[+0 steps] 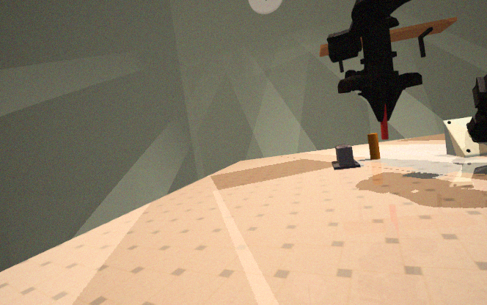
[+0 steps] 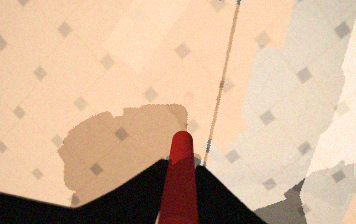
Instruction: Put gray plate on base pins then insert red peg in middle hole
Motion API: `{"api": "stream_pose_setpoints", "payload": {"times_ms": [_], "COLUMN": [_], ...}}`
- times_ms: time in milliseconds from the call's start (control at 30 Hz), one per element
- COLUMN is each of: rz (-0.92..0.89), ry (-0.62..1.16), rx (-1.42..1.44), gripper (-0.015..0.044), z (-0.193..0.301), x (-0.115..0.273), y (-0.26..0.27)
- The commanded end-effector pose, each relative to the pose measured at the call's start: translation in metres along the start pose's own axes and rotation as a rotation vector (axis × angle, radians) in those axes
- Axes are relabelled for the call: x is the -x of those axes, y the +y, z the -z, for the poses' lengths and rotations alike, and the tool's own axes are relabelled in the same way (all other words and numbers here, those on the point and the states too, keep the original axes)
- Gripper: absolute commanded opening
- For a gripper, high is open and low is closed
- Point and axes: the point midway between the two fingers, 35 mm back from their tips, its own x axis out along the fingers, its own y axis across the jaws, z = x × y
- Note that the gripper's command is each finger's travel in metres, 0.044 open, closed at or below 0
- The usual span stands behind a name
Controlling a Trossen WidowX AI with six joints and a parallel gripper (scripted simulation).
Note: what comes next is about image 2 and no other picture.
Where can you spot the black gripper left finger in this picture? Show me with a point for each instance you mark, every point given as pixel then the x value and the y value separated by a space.
pixel 137 201

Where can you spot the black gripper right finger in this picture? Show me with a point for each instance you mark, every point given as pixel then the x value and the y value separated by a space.
pixel 217 204

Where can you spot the dark red peg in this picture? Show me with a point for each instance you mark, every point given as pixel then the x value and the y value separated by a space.
pixel 179 198

